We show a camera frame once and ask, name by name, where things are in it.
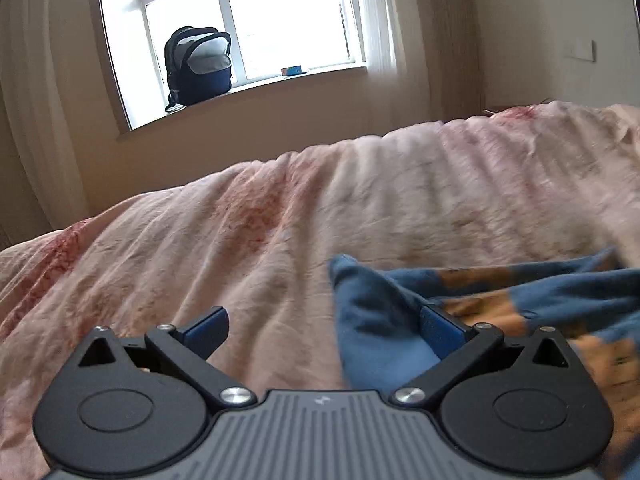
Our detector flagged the blue patterned child pants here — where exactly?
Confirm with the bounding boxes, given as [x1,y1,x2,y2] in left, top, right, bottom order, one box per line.
[329,249,639,479]

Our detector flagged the pink floral bed quilt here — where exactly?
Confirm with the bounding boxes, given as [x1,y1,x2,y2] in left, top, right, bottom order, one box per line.
[1,102,639,479]

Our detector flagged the dark blue backpack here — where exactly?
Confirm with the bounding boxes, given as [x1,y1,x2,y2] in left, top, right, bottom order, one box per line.
[164,26,232,113]

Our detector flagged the small blue box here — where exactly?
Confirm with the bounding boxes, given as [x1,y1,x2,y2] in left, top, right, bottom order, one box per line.
[281,65,305,77]

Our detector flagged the white framed window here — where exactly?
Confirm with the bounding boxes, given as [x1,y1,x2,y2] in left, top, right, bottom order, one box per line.
[91,0,364,132]

